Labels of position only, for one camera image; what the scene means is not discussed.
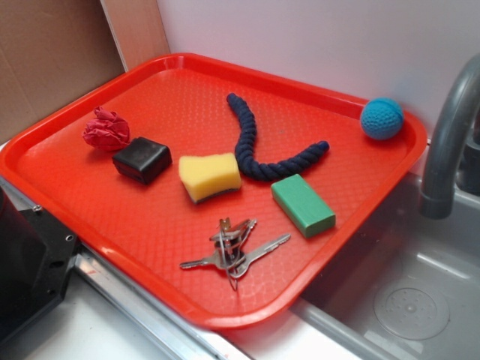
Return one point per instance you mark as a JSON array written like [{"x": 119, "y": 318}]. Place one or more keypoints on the blue crocheted ball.
[{"x": 382, "y": 118}]

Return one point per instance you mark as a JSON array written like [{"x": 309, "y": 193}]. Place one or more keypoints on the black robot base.
[{"x": 37, "y": 255}]

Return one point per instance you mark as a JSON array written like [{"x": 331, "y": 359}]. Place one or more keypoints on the yellow sponge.
[{"x": 204, "y": 177}]

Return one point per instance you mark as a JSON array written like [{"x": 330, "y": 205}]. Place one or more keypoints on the crumpled red paper ball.
[{"x": 107, "y": 131}]

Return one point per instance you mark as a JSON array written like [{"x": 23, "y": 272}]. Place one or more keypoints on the brown cardboard panel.
[{"x": 53, "y": 52}]

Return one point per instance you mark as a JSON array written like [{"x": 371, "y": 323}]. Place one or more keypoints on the grey faucet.
[{"x": 453, "y": 157}]

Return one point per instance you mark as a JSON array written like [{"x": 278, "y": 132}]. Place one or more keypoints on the red plastic tray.
[{"x": 147, "y": 231}]

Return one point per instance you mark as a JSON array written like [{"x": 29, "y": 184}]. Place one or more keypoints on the grey toy sink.
[{"x": 403, "y": 287}]

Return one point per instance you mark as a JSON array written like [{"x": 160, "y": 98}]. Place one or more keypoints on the green rectangular block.
[{"x": 303, "y": 206}]

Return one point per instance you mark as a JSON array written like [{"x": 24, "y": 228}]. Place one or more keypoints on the silver key bunch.
[{"x": 228, "y": 255}]

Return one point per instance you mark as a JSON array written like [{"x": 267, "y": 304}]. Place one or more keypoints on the black rectangular block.
[{"x": 143, "y": 160}]

